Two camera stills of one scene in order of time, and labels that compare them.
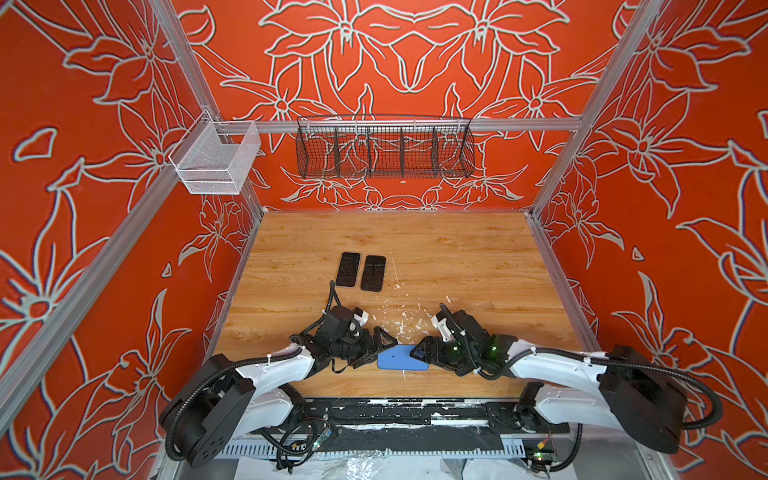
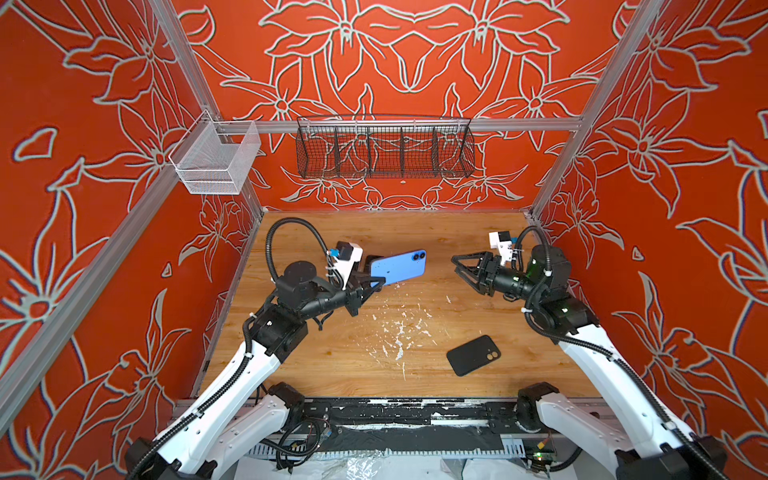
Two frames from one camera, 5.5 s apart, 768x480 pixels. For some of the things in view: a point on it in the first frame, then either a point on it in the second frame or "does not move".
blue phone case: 399,358 → 400,267
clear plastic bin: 215,156 does not move
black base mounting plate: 515,415 does not move
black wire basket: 384,146 does not move
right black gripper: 435,344 → 486,283
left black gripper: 368,352 → 360,281
